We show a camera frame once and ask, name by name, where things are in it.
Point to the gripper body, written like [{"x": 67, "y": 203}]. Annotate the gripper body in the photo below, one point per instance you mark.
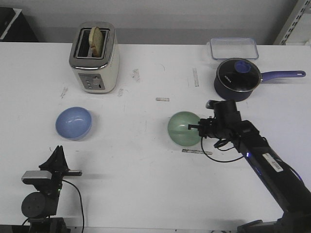
[
  {"x": 54, "y": 186},
  {"x": 220, "y": 127}
]

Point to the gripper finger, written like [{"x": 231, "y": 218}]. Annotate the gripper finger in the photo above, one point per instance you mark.
[
  {"x": 192, "y": 126},
  {"x": 52, "y": 161},
  {"x": 62, "y": 159}
]

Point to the green bowl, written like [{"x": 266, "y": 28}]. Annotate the green bowl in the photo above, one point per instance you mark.
[{"x": 178, "y": 129}]

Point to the blue bowl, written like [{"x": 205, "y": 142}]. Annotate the blue bowl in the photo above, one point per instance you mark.
[{"x": 73, "y": 123}]

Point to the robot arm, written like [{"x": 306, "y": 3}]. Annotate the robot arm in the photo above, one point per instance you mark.
[
  {"x": 286, "y": 187},
  {"x": 40, "y": 207}
]

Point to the dark blue saucepan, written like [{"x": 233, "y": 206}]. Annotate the dark blue saucepan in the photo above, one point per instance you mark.
[{"x": 227, "y": 94}]

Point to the glass pot lid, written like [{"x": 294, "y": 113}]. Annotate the glass pot lid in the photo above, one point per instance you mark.
[{"x": 238, "y": 74}]

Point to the clear plastic food container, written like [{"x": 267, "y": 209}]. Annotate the clear plastic food container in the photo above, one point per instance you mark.
[{"x": 222, "y": 48}]

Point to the cream and silver toaster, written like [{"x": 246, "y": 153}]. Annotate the cream and silver toaster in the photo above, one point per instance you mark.
[{"x": 96, "y": 75}]

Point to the slice of toast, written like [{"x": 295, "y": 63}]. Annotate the slice of toast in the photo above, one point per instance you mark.
[{"x": 96, "y": 41}]

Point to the black box in corner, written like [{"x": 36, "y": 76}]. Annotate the black box in corner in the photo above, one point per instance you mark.
[{"x": 14, "y": 27}]

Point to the white metal shelf upright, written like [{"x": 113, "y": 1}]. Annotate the white metal shelf upright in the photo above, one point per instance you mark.
[{"x": 297, "y": 29}]

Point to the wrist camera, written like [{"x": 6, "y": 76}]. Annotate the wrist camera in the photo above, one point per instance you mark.
[
  {"x": 224, "y": 110},
  {"x": 36, "y": 176}
]

